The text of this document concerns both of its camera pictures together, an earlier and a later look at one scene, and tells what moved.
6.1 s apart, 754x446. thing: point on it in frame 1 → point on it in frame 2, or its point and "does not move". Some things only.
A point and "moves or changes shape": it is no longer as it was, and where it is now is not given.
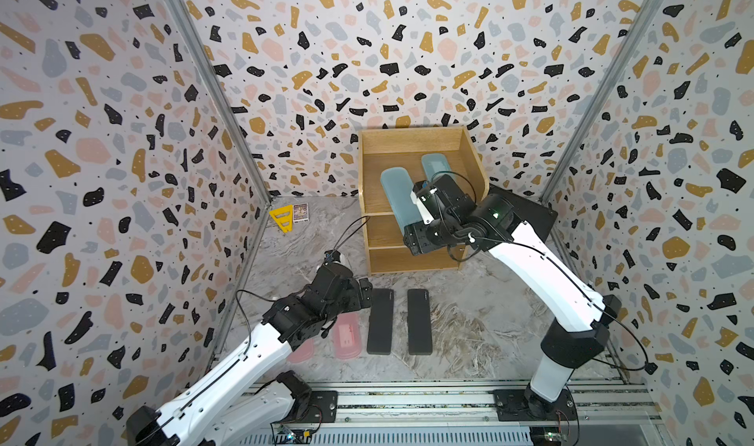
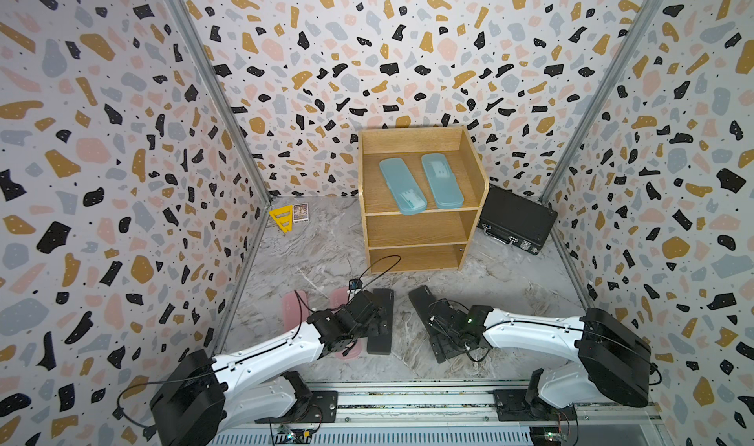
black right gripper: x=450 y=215 → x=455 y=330
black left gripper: x=357 y=303 → x=375 y=326
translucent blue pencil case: x=398 y=185 moves or changes shape
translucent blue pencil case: x=434 y=163 does not move
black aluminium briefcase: x=542 y=217 does not move
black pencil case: x=419 y=322 moves or changes shape
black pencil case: x=380 y=322 does not move
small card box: x=300 y=212 does not move
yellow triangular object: x=284 y=217 does not move
